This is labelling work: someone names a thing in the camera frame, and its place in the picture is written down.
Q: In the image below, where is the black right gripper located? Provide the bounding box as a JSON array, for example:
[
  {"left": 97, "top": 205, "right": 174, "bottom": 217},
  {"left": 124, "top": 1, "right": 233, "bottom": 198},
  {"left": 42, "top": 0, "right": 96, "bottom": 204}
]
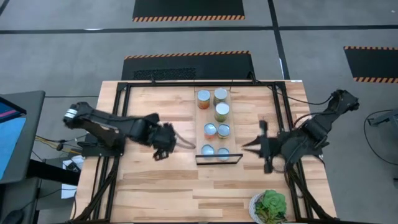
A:
[{"left": 241, "top": 120, "right": 285, "bottom": 174}]

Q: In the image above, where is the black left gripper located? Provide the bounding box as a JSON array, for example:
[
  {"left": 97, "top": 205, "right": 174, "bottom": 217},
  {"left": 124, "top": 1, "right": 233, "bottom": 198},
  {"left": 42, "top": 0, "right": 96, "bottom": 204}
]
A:
[{"left": 150, "top": 123, "right": 197, "bottom": 153}]

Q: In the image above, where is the white and pink can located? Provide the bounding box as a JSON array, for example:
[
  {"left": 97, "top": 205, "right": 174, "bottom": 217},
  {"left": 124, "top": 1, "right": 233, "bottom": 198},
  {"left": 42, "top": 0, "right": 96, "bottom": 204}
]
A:
[{"left": 200, "top": 144, "right": 215, "bottom": 161}]

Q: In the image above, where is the orange can with circle pattern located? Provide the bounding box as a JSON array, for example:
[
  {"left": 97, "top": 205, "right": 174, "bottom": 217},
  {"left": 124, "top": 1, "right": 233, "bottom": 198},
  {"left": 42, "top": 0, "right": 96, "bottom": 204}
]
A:
[{"left": 203, "top": 123, "right": 218, "bottom": 140}]

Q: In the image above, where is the silver-topped can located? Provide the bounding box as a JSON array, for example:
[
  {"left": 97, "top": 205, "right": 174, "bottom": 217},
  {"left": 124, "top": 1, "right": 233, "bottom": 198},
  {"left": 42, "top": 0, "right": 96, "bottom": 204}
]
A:
[{"left": 216, "top": 147, "right": 231, "bottom": 162}]

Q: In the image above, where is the yellow can with red print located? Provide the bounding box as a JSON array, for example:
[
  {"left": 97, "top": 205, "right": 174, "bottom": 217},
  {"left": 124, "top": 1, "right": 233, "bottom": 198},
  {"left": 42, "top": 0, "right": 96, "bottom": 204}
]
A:
[{"left": 217, "top": 123, "right": 231, "bottom": 139}]

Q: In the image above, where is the green can with yellow fruit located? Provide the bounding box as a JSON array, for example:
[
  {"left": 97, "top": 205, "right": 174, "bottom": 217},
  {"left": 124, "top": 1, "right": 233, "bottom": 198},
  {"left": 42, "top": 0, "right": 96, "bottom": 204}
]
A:
[{"left": 214, "top": 101, "right": 231, "bottom": 123}]

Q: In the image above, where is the yellow and orange label can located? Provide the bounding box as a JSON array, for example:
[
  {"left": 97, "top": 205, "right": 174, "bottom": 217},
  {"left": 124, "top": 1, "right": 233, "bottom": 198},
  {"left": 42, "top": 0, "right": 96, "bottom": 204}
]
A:
[{"left": 197, "top": 89, "right": 211, "bottom": 110}]

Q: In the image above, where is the dark green label can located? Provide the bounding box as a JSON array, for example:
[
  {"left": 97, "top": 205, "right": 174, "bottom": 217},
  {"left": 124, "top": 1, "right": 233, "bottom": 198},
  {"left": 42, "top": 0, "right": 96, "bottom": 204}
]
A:
[{"left": 213, "top": 88, "right": 228, "bottom": 106}]

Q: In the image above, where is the green succulent plant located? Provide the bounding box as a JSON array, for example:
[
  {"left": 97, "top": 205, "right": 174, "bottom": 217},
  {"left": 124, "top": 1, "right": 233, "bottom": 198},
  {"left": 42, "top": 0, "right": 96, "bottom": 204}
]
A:
[{"left": 254, "top": 189, "right": 288, "bottom": 224}]

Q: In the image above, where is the white woven plant pot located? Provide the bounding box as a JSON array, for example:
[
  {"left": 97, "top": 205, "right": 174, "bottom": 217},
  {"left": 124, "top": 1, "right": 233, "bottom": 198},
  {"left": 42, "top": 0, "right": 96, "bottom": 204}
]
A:
[{"left": 248, "top": 192, "right": 268, "bottom": 224}]

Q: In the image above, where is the black hazard-striped floor mat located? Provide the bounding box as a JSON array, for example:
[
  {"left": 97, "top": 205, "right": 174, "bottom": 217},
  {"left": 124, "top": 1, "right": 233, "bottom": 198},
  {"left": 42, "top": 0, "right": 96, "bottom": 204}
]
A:
[
  {"left": 121, "top": 50, "right": 256, "bottom": 82},
  {"left": 132, "top": 0, "right": 246, "bottom": 23},
  {"left": 343, "top": 45, "right": 398, "bottom": 85}
]

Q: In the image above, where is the white paper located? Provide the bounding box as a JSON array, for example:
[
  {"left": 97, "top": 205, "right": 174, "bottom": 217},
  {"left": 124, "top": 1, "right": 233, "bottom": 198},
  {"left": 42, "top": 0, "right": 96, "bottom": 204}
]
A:
[{"left": 60, "top": 154, "right": 85, "bottom": 200}]

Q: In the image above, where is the grey stand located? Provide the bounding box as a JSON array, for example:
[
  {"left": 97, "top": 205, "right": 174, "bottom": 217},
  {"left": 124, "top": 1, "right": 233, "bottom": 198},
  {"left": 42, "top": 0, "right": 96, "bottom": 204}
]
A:
[{"left": 368, "top": 108, "right": 398, "bottom": 131}]

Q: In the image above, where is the black desk bar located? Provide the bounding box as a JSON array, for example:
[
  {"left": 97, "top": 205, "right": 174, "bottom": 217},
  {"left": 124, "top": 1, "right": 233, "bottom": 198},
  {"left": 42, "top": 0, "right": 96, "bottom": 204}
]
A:
[{"left": 26, "top": 158, "right": 81, "bottom": 187}]

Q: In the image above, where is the computer monitor with blue screen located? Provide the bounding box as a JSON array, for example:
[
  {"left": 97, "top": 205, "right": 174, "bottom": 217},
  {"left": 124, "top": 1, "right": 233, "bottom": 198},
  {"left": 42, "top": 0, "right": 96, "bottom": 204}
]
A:
[{"left": 0, "top": 90, "right": 47, "bottom": 185}]

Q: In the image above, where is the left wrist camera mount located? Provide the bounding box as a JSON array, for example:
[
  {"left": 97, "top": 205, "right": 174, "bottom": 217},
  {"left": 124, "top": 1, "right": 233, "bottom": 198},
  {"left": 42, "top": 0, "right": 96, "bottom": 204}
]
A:
[{"left": 152, "top": 148, "right": 171, "bottom": 162}]

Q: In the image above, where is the wooden shelf with black frame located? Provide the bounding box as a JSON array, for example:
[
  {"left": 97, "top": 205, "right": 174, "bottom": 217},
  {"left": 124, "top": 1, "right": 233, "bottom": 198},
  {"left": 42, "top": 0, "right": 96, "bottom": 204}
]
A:
[{"left": 193, "top": 84, "right": 243, "bottom": 166}]

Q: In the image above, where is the black metal rig frame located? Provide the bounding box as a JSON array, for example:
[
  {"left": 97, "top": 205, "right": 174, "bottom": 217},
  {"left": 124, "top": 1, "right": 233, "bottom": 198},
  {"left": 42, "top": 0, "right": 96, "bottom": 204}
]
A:
[{"left": 70, "top": 80, "right": 341, "bottom": 224}]

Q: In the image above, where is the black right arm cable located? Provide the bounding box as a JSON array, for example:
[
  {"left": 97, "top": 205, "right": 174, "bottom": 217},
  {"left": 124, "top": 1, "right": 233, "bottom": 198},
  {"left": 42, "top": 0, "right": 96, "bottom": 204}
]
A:
[{"left": 275, "top": 86, "right": 335, "bottom": 106}]

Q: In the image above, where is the curved black floor cable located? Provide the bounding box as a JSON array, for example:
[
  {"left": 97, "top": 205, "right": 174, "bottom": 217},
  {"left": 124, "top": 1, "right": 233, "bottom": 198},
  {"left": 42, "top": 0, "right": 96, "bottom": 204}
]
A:
[{"left": 363, "top": 108, "right": 398, "bottom": 166}]

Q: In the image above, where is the yellow cable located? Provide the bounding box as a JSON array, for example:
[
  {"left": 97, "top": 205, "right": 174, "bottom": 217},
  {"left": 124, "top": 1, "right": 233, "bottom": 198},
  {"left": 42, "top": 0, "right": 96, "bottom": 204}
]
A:
[{"left": 34, "top": 135, "right": 82, "bottom": 154}]

